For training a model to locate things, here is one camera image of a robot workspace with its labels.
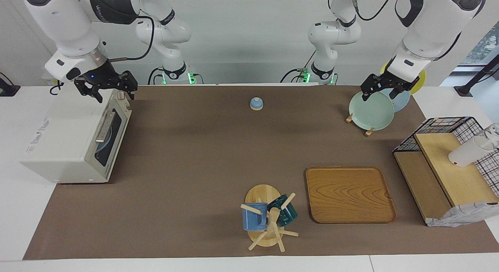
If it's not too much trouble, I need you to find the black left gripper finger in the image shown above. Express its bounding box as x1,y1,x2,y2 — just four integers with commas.
361,77,380,102
389,87,410,100

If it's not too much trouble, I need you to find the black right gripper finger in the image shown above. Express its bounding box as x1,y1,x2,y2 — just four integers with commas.
76,83,103,104
122,71,139,101

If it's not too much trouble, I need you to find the oven door with silver handle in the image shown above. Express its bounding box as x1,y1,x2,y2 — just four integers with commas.
94,99,132,176

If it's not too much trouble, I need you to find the pale blue plate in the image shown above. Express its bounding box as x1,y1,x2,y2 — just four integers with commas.
99,124,114,152

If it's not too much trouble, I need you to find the white toaster oven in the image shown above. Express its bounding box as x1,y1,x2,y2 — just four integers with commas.
19,88,133,184

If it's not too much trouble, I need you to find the light blue racked plate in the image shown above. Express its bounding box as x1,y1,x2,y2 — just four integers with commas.
380,87,411,113

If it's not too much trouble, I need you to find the yellow plate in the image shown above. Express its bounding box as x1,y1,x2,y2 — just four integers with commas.
380,62,426,95

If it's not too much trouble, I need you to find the mint green plate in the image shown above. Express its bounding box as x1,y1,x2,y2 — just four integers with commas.
349,90,395,131

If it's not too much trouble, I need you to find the wooden plate rack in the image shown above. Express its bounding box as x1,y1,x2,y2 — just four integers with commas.
345,113,375,137

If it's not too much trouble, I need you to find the white power strip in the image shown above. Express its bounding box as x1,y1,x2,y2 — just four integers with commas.
41,69,59,85

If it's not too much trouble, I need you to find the black device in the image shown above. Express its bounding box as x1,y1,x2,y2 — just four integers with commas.
0,72,21,97

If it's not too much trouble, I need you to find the white cup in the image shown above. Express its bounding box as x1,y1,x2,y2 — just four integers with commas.
448,135,495,167

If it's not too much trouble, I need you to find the brown table mat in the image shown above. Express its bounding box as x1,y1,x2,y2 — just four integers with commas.
23,85,499,260

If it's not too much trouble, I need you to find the clear glass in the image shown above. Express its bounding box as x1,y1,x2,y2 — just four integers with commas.
483,123,499,148

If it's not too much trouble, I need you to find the wooden shelf box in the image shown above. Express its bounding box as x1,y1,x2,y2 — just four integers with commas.
393,132,499,226

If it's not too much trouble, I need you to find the wooden serving tray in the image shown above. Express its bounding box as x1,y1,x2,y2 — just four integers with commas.
305,166,396,224

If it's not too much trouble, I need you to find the grey tile patterned sheet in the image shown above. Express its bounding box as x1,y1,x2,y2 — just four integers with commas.
427,201,499,227

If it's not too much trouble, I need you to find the wooden mug tree stand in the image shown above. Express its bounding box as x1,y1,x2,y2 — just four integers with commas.
241,184,299,252

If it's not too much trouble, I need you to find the dark green mug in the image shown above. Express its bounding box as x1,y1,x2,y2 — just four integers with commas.
267,194,298,227

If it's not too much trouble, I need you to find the blue mug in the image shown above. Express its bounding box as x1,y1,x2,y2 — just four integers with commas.
242,203,268,231

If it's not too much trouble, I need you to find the black base cable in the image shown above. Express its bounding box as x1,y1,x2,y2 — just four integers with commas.
280,50,317,83
148,67,164,85

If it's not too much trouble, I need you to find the black wire basket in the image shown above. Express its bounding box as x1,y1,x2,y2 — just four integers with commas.
393,117,499,198

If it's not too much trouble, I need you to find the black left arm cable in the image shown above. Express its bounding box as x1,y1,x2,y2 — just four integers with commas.
351,0,396,22

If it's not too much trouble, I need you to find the window with grey frame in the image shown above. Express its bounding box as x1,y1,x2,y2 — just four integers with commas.
452,21,499,74

